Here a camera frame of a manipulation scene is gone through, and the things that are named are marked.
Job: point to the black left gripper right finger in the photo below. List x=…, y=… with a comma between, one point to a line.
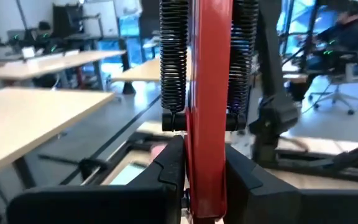
x=275, y=205

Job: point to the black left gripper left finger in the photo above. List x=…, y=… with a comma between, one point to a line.
x=104, y=205

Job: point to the red desk lamp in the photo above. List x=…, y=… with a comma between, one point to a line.
x=208, y=93

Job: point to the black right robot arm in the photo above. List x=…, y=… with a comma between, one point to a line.
x=272, y=118

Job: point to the blue sticky note pad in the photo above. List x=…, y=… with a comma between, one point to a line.
x=127, y=175

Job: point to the pink eraser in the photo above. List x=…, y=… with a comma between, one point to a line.
x=158, y=152

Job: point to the large light wooden desk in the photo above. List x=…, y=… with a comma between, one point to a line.
x=26, y=124

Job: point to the grey office chair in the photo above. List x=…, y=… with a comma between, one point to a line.
x=337, y=96

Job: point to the person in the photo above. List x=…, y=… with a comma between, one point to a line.
x=346, y=34

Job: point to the white board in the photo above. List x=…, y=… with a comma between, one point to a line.
x=101, y=18

